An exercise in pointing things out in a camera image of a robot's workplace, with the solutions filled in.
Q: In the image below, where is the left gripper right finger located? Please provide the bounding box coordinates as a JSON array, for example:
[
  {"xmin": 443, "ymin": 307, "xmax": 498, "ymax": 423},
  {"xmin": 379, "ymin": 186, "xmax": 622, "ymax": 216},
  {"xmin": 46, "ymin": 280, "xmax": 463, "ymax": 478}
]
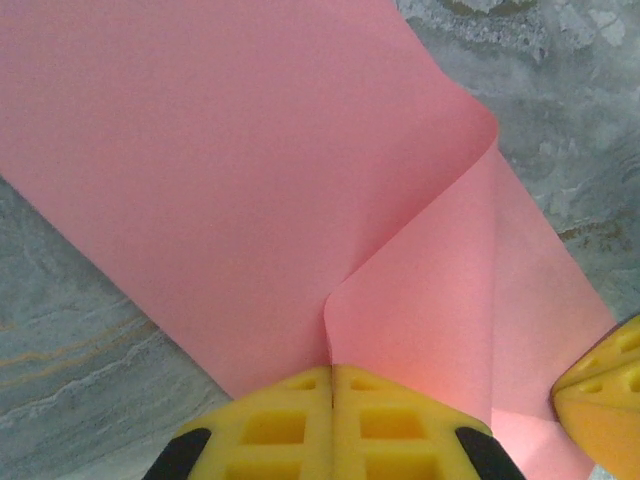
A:
[{"xmin": 332, "ymin": 363, "xmax": 526, "ymax": 480}]

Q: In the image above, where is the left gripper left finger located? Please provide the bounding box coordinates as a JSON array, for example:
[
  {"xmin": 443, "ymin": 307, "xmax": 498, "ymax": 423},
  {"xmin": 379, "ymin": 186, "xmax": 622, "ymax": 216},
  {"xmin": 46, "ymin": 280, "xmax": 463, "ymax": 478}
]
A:
[{"xmin": 154, "ymin": 364, "xmax": 335, "ymax": 480}]

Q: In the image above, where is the pink square paper sheet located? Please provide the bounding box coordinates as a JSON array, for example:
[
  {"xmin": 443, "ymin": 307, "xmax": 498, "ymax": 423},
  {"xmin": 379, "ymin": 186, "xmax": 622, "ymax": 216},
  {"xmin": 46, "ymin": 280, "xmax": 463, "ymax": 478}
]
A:
[{"xmin": 0, "ymin": 0, "xmax": 621, "ymax": 480}]

